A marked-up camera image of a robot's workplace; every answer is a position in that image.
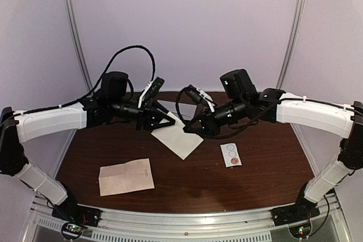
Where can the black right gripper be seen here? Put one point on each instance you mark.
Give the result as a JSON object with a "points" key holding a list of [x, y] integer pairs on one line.
{"points": [[210, 126]]}

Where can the left green circuit board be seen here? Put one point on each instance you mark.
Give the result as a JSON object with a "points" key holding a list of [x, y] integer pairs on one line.
{"points": [[71, 231]]}

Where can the aluminium left corner post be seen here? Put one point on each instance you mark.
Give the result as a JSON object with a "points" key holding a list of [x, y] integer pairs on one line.
{"points": [[75, 37]]}

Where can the right green circuit board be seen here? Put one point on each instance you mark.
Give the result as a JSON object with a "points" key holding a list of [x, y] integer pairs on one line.
{"points": [[300, 231]]}

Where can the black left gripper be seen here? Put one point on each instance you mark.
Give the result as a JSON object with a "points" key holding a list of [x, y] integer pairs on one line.
{"points": [[146, 118]]}

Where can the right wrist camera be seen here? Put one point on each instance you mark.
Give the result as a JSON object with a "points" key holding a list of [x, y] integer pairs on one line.
{"points": [[199, 96]]}

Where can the aluminium right corner post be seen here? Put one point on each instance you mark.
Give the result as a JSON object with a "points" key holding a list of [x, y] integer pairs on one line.
{"points": [[296, 22]]}

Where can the aluminium corner post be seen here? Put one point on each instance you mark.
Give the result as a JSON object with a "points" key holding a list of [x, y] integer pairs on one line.
{"points": [[296, 22], [75, 37]]}

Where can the white seal sticker strip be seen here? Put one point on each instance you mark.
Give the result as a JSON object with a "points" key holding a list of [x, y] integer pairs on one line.
{"points": [[230, 155]]}

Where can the folded beige paper sheet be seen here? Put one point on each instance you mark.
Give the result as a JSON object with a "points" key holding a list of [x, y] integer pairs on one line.
{"points": [[128, 177]]}

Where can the green circuit board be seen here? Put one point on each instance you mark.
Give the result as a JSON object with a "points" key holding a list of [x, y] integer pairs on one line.
{"points": [[71, 231], [300, 231]]}

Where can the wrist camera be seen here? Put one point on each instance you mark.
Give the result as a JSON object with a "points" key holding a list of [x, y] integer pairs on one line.
{"points": [[199, 96], [150, 91]]}

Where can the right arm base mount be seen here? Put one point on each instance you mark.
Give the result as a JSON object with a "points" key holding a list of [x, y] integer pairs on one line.
{"points": [[292, 214]]}

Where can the aluminium front table rail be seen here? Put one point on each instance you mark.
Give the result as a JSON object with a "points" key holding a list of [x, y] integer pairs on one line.
{"points": [[249, 225]]}

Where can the grey envelope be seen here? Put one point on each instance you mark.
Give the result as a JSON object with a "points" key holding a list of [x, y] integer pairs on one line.
{"points": [[187, 110]]}

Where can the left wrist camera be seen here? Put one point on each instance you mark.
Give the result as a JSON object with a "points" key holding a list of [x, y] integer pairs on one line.
{"points": [[150, 91]]}

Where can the beige ornate letter sheet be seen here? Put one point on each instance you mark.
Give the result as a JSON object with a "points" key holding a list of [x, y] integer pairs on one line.
{"points": [[173, 137]]}

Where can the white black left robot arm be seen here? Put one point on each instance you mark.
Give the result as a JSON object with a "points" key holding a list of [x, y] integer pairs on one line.
{"points": [[100, 108]]}

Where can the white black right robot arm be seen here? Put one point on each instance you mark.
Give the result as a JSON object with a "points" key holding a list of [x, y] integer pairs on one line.
{"points": [[247, 106]]}

